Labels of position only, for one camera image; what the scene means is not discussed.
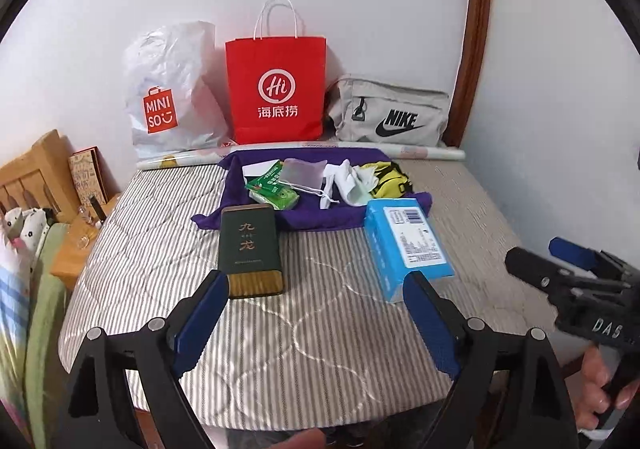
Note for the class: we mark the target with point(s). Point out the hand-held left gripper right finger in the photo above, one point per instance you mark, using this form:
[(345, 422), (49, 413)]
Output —
[(432, 324)]

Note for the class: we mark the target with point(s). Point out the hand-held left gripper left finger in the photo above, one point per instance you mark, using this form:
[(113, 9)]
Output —
[(197, 324)]

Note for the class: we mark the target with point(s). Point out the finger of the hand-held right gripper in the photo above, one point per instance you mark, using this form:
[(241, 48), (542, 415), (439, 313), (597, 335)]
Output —
[(572, 251), (532, 269)]

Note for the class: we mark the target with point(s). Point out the yellow and black pouch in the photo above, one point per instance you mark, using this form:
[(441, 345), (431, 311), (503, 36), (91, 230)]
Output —
[(390, 179)]

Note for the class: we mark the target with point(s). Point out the white sock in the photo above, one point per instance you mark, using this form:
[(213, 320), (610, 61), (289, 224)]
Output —
[(332, 176), (357, 189)]

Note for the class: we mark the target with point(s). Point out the white foam block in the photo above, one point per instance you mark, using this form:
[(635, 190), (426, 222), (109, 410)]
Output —
[(252, 171)]

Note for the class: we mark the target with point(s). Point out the dark green packet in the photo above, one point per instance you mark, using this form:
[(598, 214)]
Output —
[(267, 177)]

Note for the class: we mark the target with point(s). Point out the person's right hand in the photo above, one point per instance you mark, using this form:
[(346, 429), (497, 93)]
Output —
[(595, 379)]

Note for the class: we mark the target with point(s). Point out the person's left hand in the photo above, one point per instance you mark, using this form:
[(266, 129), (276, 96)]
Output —
[(306, 440)]

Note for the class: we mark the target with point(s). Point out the blue tissue pack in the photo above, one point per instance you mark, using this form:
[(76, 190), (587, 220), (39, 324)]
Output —
[(395, 254)]

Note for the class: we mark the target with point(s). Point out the striped quilted mat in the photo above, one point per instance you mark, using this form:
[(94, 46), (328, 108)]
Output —
[(150, 239)]

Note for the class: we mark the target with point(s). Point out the dark green tin box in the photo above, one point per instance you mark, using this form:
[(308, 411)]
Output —
[(247, 239)]

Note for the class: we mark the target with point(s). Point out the small glass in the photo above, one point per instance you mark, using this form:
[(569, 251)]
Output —
[(82, 239)]

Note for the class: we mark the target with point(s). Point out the wooden nightstand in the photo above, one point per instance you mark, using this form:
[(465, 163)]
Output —
[(70, 259)]

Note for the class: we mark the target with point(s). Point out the small black bottle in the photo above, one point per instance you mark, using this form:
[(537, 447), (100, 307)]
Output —
[(97, 209)]

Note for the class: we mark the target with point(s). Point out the purple cloth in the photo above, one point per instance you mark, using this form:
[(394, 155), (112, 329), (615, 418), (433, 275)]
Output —
[(310, 219)]

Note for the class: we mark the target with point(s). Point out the rolled patterned paper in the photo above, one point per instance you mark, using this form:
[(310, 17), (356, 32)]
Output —
[(165, 161)]

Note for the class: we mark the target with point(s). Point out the patterned notebook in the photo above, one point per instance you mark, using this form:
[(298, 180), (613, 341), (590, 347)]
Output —
[(87, 176)]

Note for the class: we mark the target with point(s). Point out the colourful striped blanket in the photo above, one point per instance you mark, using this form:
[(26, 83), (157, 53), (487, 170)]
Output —
[(10, 289)]

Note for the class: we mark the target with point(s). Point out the grey waist bag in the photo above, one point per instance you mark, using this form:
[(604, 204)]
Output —
[(430, 104)]

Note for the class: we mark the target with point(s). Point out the spotted white pillow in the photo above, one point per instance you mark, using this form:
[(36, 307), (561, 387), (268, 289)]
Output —
[(30, 224)]

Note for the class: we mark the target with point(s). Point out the wooden headboard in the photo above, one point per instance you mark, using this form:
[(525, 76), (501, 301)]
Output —
[(45, 149)]

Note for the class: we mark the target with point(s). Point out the white plastic shopping bag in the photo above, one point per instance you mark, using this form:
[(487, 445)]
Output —
[(170, 59)]

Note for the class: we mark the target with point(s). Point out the red paper shopping bag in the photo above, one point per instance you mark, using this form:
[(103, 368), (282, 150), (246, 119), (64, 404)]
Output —
[(275, 59)]

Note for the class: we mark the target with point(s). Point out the wooden door frame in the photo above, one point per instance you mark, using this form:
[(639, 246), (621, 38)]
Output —
[(475, 29)]

